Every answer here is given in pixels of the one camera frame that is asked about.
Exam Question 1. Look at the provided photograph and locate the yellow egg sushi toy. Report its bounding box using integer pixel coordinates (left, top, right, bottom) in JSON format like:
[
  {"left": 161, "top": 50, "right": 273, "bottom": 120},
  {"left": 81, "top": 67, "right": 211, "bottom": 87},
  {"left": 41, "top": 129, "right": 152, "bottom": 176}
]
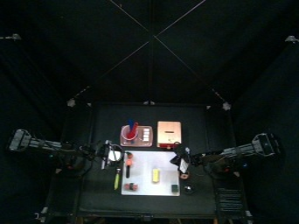
[{"left": 152, "top": 168, "right": 161, "bottom": 184}]

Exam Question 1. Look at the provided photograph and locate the white cutting board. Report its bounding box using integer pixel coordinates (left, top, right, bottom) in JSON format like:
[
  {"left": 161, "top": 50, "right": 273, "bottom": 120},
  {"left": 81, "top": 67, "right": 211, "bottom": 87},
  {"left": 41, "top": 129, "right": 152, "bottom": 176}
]
[{"left": 120, "top": 150, "right": 181, "bottom": 197}]

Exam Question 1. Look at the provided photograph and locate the red striped shrimp sushi toy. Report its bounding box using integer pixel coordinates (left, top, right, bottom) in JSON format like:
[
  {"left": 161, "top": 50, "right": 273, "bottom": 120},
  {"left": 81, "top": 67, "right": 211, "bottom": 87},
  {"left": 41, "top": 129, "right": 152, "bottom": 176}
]
[{"left": 124, "top": 182, "right": 140, "bottom": 192}]

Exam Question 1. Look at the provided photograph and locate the orange toy carrot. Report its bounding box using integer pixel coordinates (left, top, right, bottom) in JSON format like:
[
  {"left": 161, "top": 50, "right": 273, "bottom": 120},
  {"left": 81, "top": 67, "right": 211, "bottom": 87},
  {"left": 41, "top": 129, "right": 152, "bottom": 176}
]
[{"left": 124, "top": 151, "right": 136, "bottom": 167}]

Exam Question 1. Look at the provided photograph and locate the white plastic cup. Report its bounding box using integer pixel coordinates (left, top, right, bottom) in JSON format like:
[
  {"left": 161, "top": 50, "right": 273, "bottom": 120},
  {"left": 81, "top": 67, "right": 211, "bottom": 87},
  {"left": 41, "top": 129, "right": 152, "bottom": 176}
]
[{"left": 120, "top": 125, "right": 140, "bottom": 142}]

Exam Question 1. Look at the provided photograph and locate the yellow green toy knife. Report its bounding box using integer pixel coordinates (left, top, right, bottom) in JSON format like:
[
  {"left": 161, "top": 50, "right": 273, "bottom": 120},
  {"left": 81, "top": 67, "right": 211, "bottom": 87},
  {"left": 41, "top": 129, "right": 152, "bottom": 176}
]
[{"left": 113, "top": 167, "right": 121, "bottom": 191}]

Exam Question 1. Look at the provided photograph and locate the wooden slot box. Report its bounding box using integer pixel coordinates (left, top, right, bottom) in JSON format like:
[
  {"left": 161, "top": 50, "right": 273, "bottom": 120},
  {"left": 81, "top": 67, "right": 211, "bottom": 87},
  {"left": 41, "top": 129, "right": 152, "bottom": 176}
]
[{"left": 155, "top": 120, "right": 183, "bottom": 149}]

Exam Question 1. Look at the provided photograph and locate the pink plastic tray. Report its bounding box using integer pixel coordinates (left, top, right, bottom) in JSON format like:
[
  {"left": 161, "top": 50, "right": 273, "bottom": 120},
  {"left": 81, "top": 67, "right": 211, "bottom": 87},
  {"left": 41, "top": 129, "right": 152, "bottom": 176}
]
[{"left": 119, "top": 124, "right": 155, "bottom": 148}]

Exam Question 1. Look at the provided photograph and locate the red toy spatula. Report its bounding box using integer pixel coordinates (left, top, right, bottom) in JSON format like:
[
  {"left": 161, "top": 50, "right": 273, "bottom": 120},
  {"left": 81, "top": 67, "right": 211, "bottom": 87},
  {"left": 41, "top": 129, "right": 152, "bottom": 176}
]
[{"left": 127, "top": 122, "right": 140, "bottom": 140}]

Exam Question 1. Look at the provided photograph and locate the white sliced block toy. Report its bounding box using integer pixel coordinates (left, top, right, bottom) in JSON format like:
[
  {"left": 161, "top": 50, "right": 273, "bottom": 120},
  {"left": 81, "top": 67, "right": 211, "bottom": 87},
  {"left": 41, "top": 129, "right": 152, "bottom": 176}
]
[{"left": 143, "top": 128, "right": 152, "bottom": 143}]

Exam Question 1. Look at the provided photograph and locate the blue toy utensil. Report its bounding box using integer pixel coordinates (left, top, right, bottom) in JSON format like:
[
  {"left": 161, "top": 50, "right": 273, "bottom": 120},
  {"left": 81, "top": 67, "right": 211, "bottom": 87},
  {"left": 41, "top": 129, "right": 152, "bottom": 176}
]
[{"left": 125, "top": 118, "right": 136, "bottom": 133}]

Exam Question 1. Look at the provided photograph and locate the printed label sheet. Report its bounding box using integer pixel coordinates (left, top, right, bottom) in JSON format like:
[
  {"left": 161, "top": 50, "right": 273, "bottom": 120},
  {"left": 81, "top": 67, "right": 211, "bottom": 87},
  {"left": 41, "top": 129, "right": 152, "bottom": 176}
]
[{"left": 216, "top": 187, "right": 245, "bottom": 217}]

